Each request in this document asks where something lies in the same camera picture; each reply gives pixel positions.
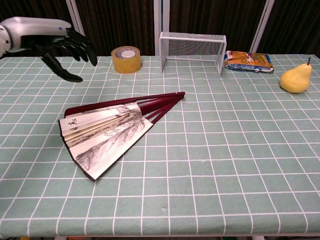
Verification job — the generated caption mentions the orange blue snack packet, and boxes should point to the orange blue snack packet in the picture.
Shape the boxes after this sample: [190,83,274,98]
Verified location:
[224,50,275,74]

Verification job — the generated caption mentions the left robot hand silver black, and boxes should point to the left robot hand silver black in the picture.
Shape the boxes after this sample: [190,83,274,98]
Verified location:
[7,16,98,83]

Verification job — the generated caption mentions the white mesh wire rack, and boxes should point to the white mesh wire rack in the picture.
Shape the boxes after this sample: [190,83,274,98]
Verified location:
[159,31,227,77]

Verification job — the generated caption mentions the folding paper fan red ribs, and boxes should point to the folding paper fan red ribs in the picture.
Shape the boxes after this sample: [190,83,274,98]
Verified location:
[57,91,186,182]

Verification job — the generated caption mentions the yellow packing tape roll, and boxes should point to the yellow packing tape roll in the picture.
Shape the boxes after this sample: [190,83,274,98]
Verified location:
[110,45,142,74]

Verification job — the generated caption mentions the yellow pear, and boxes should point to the yellow pear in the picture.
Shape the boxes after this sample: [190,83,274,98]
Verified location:
[279,57,313,94]

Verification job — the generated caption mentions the white partition post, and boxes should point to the white partition post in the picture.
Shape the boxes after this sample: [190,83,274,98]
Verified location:
[249,0,276,54]
[65,0,86,37]
[153,0,171,56]

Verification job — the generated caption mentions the green checkered tablecloth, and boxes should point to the green checkered tablecloth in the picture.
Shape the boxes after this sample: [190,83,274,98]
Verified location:
[0,53,320,238]

